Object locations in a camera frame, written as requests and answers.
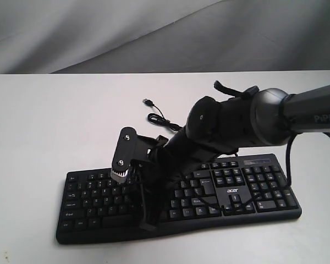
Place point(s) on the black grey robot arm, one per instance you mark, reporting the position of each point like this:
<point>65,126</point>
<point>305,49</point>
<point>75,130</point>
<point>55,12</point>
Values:
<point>253,118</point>

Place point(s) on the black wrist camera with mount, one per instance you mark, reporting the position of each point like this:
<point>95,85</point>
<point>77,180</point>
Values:
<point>131,153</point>

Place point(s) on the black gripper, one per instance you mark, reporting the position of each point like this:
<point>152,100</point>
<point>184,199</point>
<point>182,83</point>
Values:
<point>157,178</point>

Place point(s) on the grey backdrop cloth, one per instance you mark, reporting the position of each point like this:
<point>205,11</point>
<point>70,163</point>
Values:
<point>89,37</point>

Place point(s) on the black Acer keyboard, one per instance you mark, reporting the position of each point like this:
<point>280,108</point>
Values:
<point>231,190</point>

